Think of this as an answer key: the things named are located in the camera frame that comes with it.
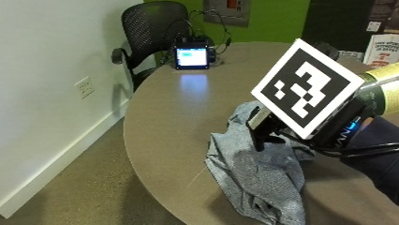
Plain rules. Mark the black mesh office chair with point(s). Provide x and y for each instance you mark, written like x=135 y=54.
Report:
x=151 y=28

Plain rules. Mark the white marker cube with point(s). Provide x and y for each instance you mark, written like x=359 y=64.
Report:
x=304 y=87

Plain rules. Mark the grey wall panel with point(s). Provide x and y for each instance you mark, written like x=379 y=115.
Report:
x=226 y=11

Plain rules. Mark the white wall outlet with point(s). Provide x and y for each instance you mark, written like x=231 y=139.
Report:
x=83 y=87

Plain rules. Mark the green bottle with yellow label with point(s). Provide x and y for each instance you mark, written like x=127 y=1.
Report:
x=384 y=90

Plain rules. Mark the white sign with red print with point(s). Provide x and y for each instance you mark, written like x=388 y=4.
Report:
x=380 y=50

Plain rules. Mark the small black device with screen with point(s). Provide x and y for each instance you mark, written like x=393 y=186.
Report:
x=190 y=56

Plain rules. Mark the black cabinet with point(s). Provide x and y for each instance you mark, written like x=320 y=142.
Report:
x=334 y=23

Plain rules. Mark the blue-grey cloth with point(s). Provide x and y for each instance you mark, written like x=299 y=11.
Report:
x=252 y=175

